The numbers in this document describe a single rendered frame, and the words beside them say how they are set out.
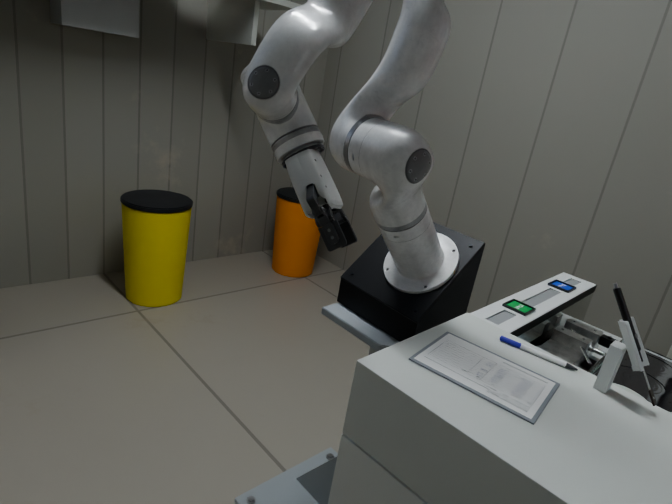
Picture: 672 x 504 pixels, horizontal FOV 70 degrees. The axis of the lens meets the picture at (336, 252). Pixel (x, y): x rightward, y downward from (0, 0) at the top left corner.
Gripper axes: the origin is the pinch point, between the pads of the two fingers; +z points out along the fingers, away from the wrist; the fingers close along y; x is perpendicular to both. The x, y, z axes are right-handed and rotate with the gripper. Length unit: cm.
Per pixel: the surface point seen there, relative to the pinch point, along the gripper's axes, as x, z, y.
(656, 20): 134, -36, -164
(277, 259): -100, -19, -250
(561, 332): 30, 40, -45
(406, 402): 0.0, 26.1, 6.3
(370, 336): -10.8, 21.9, -36.3
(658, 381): 42, 53, -34
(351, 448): -13.6, 32.4, -1.0
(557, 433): 17.9, 37.9, 5.2
